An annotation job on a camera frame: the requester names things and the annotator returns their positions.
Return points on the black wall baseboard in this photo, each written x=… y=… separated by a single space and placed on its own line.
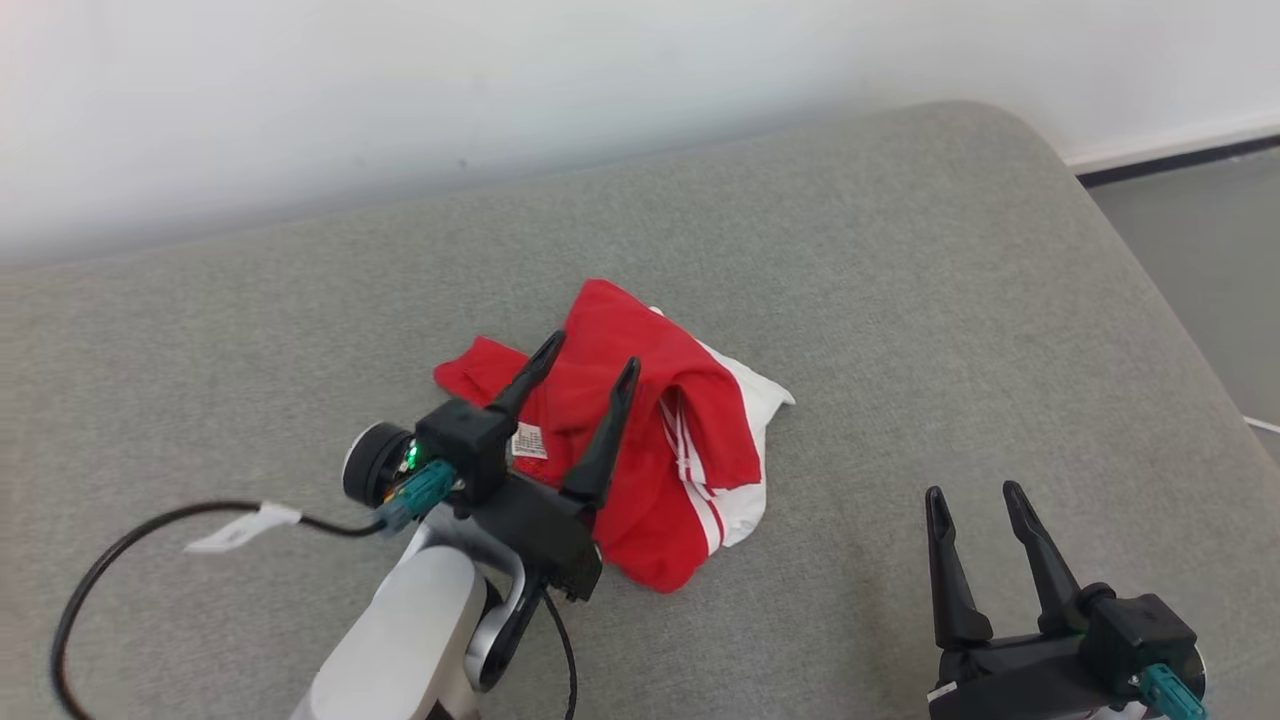
x=1180 y=158

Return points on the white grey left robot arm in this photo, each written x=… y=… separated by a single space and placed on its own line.
x=410 y=630

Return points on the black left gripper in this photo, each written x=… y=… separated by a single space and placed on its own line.
x=545 y=540

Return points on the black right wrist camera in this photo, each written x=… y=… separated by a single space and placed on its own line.
x=1140 y=630

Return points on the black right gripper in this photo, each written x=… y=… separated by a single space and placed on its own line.
x=1020 y=680

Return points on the red Bulls basketball jersey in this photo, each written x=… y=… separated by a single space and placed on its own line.
x=600 y=330

